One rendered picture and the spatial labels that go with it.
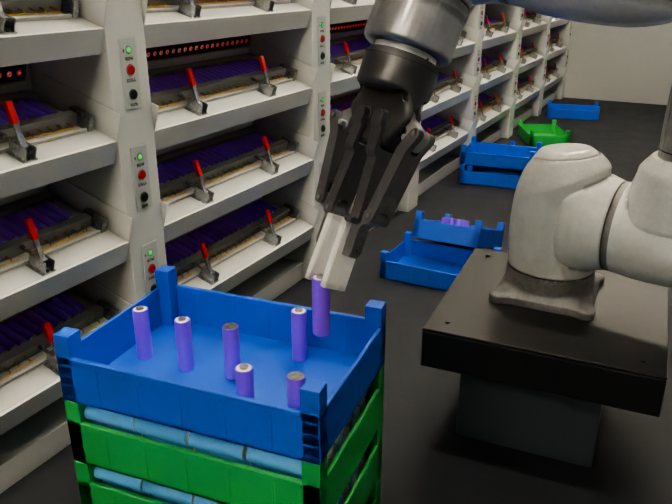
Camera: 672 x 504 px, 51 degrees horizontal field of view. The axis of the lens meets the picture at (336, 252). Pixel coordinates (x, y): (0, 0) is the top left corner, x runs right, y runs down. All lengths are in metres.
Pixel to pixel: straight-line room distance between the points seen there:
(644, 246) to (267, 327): 0.61
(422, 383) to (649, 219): 0.63
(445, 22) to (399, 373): 1.03
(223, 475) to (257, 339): 0.20
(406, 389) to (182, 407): 0.87
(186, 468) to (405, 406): 0.78
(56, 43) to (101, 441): 0.66
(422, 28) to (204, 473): 0.48
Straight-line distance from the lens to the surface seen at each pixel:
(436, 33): 0.67
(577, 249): 1.22
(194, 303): 0.91
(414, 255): 2.20
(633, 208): 1.19
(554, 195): 1.21
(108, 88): 1.30
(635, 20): 0.66
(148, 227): 1.39
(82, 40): 1.26
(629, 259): 1.20
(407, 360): 1.63
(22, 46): 1.18
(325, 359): 0.83
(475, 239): 2.03
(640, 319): 1.31
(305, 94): 1.84
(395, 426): 1.42
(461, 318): 1.23
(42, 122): 1.28
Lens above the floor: 0.83
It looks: 22 degrees down
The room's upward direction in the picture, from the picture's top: straight up
